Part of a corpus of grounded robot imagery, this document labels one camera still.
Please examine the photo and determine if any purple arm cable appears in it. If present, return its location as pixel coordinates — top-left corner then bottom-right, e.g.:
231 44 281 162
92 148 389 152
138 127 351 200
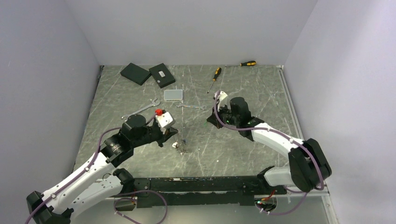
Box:
24 112 160 224
213 90 325 191

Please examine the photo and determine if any black yellow screwdriver far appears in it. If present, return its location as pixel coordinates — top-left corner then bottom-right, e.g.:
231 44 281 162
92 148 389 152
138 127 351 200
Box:
225 61 256 67

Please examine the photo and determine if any black flat box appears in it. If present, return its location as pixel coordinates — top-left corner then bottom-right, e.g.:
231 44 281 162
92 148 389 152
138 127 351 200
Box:
120 63 151 86

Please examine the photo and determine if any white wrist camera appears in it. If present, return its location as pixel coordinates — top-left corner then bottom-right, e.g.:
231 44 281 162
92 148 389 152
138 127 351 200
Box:
155 112 176 129
214 90 228 112

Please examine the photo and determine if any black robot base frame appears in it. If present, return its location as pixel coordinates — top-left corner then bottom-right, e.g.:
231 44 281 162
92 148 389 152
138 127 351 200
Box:
122 174 286 208

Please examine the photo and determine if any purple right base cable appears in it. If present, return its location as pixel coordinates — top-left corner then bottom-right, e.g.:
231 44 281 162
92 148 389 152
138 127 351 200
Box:
256 185 310 217

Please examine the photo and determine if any silver left wrench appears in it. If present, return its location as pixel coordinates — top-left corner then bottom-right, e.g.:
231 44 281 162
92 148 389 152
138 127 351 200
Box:
121 98 161 121

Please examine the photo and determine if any black yellow screwdriver near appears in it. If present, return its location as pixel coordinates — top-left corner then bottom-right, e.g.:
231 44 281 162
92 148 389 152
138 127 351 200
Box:
207 67 222 93

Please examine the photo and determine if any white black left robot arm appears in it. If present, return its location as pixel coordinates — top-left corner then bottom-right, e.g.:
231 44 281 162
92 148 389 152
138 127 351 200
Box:
26 109 178 224

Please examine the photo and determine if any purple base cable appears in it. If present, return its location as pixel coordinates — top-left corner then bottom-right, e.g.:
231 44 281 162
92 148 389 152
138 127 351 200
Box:
113 189 168 224
256 185 310 217

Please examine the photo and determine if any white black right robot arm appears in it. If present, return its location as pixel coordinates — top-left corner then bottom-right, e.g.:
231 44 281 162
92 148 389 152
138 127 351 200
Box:
207 91 332 194

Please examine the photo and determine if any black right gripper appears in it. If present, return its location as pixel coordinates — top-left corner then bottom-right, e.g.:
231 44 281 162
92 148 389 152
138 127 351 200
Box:
206 102 240 129

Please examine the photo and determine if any silver right wrench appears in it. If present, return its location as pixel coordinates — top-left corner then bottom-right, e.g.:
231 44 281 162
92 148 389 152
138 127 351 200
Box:
176 102 207 110

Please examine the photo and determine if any white network switch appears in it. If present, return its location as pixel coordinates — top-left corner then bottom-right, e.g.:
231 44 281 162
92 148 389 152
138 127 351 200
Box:
163 89 183 102

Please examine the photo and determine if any black box with label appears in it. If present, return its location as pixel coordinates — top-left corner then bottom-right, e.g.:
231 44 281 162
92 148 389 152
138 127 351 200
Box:
149 63 176 89

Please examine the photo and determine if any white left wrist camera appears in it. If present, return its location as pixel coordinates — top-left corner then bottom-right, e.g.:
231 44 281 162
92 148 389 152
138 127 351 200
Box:
155 112 176 129

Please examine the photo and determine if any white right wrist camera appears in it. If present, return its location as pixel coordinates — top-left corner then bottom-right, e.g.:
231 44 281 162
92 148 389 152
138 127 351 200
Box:
214 90 228 112

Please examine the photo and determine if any black yellow screwdriver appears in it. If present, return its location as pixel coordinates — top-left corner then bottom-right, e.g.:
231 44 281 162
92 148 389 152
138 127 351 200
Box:
207 67 222 93
225 61 256 67

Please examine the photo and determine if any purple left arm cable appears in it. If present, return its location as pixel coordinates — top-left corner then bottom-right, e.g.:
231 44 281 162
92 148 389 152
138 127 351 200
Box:
24 112 160 224

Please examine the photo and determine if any silver wrench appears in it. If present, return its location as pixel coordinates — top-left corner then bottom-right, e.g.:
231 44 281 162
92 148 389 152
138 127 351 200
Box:
176 102 207 110
121 98 161 121

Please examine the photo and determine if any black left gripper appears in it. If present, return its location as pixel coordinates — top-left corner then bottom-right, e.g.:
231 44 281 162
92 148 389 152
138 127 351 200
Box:
132 122 178 147

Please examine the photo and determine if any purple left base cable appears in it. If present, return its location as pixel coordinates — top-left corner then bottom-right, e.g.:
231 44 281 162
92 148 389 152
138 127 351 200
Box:
113 189 168 224

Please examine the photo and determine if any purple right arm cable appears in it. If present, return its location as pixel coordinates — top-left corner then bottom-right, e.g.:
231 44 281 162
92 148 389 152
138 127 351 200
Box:
213 90 325 191

